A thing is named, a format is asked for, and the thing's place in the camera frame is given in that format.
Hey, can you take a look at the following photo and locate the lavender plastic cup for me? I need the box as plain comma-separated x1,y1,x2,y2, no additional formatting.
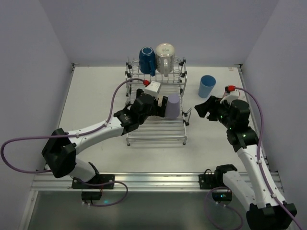
165,94,180,119

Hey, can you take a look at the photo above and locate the beige plastic cup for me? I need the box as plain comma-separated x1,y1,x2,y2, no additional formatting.
156,95,163,107

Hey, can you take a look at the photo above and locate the light blue plastic cup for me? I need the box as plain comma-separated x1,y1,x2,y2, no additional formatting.
198,75,216,98

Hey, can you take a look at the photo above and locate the dark blue ceramic mug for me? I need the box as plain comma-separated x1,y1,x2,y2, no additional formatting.
139,46,156,76

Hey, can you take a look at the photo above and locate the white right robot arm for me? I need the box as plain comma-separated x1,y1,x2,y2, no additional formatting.
194,96,297,230

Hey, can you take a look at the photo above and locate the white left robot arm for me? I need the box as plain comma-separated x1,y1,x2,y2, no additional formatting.
42,89,168,188

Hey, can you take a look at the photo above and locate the silver metal dish rack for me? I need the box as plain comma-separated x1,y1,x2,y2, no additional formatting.
125,57,191,146

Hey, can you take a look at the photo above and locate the white floral ceramic mug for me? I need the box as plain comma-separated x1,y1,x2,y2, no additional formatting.
155,43,175,77

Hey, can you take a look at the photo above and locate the black right controller box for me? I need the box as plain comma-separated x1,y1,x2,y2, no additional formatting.
212,192,233,205

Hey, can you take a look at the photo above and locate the black controller box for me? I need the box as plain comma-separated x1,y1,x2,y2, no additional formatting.
212,192,233,205
81,190,102,205

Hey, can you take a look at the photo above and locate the black left controller box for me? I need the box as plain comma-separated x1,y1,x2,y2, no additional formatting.
81,190,102,205

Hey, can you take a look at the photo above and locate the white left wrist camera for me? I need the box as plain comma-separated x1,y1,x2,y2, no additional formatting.
143,81,161,98

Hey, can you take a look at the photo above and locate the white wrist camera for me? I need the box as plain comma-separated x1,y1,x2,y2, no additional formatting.
220,85,240,104
143,81,161,98

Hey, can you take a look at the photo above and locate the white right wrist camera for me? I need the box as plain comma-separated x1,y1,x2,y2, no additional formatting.
220,85,240,104

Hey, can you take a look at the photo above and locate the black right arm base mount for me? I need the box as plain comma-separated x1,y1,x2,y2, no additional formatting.
198,164,237,190

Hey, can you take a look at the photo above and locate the aluminium front rail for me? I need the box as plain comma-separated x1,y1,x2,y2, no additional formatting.
31,172,205,192

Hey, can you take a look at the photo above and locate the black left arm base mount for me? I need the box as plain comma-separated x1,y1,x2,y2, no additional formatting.
71,162,115,189

